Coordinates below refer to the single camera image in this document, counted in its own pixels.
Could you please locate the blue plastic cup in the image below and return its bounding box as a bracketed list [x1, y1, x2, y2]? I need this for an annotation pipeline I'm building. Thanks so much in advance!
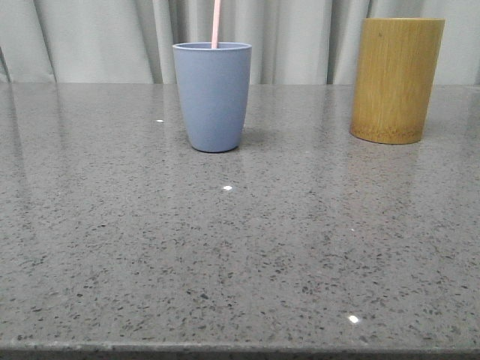
[172, 42, 252, 153]

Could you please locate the grey pleated curtain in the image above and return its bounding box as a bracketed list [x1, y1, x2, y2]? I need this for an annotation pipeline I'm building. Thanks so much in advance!
[1, 1, 479, 85]

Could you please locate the bamboo wooden cylinder holder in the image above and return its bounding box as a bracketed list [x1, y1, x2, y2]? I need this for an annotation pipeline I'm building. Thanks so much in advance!
[349, 18, 445, 145]

